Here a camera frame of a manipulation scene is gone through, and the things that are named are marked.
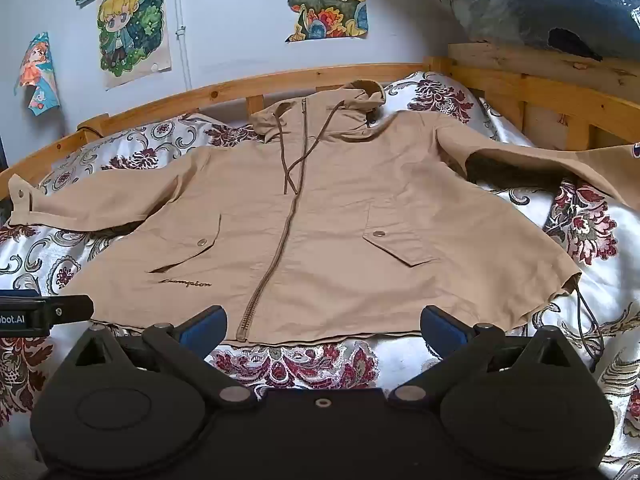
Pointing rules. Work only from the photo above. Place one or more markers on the floral satin bedspread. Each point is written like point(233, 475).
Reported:
point(320, 360)

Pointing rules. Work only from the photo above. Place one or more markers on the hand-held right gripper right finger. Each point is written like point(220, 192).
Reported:
point(440, 329)

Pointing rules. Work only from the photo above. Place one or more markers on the wooden bed frame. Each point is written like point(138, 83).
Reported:
point(225, 91)

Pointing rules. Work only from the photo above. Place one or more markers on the tan hooded zip jacket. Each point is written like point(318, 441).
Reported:
point(325, 210)

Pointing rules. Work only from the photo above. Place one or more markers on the small torn cartoon poster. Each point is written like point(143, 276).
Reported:
point(37, 72)

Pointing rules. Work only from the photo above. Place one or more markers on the clear plastic bag of bedding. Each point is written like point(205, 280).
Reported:
point(540, 0)

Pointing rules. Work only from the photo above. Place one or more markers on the blond cartoon figure poster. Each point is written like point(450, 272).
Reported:
point(132, 30)

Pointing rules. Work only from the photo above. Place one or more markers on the colourful landscape wall poster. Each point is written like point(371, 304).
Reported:
point(320, 0)

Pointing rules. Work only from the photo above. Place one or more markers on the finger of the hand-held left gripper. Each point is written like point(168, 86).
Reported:
point(70, 307)

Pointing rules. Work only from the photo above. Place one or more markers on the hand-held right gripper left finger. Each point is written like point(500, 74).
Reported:
point(206, 329)

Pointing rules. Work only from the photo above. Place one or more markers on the white wall conduit pipe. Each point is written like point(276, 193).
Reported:
point(184, 30)

